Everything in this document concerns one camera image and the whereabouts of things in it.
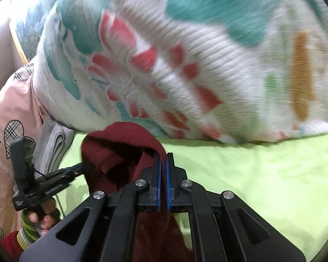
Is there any light green bed sheet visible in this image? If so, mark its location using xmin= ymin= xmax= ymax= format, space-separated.
xmin=56 ymin=132 xmax=328 ymax=262

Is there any gold framed picture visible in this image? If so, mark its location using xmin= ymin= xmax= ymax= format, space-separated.
xmin=8 ymin=0 xmax=49 ymax=63

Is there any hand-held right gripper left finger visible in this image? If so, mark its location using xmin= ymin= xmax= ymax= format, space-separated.
xmin=19 ymin=153 xmax=162 ymax=262

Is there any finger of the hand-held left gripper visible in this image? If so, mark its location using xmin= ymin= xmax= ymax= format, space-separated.
xmin=57 ymin=162 xmax=86 ymax=182

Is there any person's left hand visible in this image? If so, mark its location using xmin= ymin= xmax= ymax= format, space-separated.
xmin=27 ymin=199 xmax=61 ymax=237

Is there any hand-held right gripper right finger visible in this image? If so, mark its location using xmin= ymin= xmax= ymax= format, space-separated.
xmin=166 ymin=152 xmax=307 ymax=262

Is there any grey folded blanket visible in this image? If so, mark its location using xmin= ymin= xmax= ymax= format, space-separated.
xmin=33 ymin=116 xmax=76 ymax=176

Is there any floral printed quilt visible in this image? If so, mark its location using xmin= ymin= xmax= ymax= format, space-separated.
xmin=9 ymin=0 xmax=328 ymax=146

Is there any person's left forearm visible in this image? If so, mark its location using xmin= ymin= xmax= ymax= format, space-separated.
xmin=19 ymin=210 xmax=45 ymax=252

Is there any dark red knit sweater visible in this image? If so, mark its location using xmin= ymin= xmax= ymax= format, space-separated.
xmin=80 ymin=122 xmax=195 ymax=262

